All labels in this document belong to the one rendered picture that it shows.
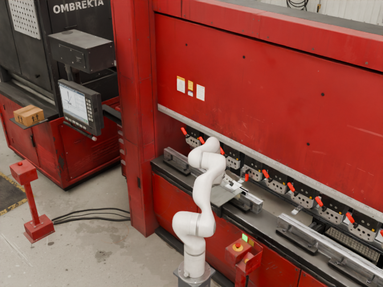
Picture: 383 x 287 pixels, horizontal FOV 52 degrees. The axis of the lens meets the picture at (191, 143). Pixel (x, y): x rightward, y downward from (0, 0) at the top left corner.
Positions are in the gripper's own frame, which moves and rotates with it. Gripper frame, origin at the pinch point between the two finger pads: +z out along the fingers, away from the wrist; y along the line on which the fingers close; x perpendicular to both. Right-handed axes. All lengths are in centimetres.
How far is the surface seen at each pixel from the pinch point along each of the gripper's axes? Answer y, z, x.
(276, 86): -27, -61, -57
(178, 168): 56, 13, 10
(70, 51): 121, -94, -15
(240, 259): -36, 11, 41
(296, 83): -40, -66, -61
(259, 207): -24.4, 14.7, 3.1
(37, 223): 163, 14, 128
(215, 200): -2.6, -5.5, 16.9
